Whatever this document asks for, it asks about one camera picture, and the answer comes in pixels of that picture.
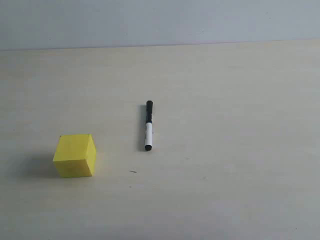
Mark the black and white marker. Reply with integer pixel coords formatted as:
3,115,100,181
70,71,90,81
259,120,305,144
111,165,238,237
144,100,153,151

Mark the yellow foam cube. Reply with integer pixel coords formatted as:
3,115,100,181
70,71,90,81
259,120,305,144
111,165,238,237
52,133,97,178

